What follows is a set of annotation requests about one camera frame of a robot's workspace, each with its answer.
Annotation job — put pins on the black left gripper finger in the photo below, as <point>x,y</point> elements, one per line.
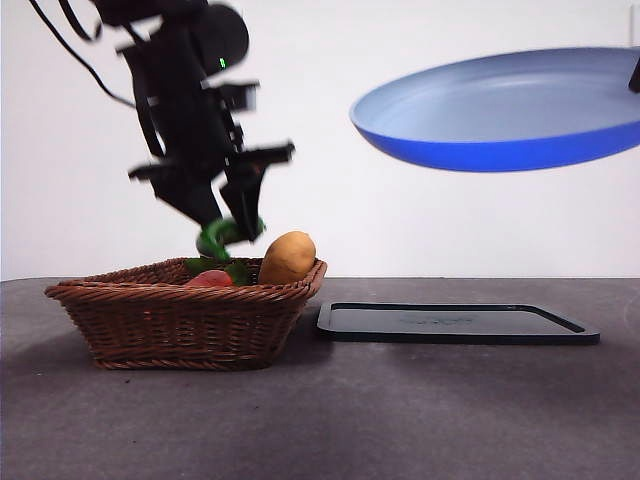
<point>246,205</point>
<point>192,200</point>

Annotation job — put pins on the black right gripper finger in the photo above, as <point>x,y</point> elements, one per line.
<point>635,77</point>

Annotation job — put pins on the green pepper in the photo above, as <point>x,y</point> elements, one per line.
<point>207,241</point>

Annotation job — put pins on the blue round plate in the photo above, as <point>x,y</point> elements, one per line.
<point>490,110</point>

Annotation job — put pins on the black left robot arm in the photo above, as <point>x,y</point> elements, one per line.
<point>225,35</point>

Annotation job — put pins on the brown potato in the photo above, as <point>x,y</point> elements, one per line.
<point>287,260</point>

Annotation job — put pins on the orange carrot with green leaves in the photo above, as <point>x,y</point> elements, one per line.
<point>212,279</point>

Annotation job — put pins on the brown wicker basket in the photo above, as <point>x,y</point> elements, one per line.
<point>175,325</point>

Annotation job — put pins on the black rectangular tray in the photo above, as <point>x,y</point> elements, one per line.
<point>450,330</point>

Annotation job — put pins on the white wall plate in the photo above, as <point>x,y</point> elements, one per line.
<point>635,27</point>

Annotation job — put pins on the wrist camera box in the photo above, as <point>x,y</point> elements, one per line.
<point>235,96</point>

